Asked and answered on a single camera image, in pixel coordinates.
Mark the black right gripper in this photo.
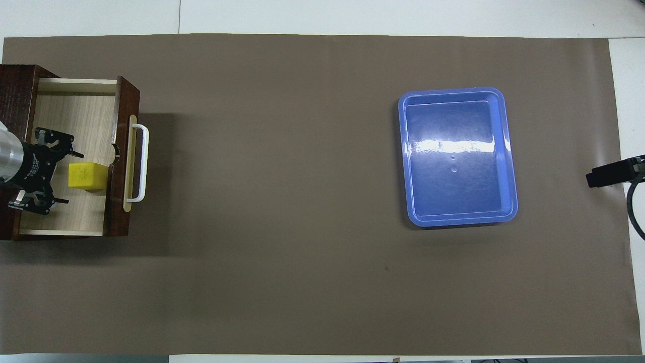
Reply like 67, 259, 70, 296
586, 155, 645, 188

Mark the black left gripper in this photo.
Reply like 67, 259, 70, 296
8, 128, 85, 216

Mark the yellow cube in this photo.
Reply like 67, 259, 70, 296
68, 161, 108, 191

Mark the wooden drawer with dark front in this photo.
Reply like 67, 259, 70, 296
19, 76, 141, 237

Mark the white drawer handle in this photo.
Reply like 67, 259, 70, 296
132, 124, 150, 203

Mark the dark wooden drawer cabinet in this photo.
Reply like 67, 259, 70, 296
0, 65, 43, 241

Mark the blue plastic tray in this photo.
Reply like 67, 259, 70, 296
398, 87, 519, 227

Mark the brown table mat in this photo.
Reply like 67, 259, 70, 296
0, 34, 643, 356

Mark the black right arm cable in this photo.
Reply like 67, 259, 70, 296
625, 174, 645, 240

